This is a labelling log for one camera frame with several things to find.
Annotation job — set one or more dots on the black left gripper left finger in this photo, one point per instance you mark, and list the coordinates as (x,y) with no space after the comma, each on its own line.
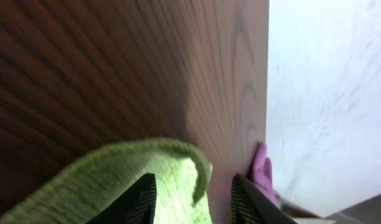
(135,206)

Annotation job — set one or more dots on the purple microfiber cloth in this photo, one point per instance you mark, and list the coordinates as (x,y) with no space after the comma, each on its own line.
(261,172)

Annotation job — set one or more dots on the light green microfiber cloth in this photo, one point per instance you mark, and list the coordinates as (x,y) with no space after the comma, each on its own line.
(90,184)

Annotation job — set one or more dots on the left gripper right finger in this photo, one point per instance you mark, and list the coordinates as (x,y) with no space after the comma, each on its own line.
(250,206)

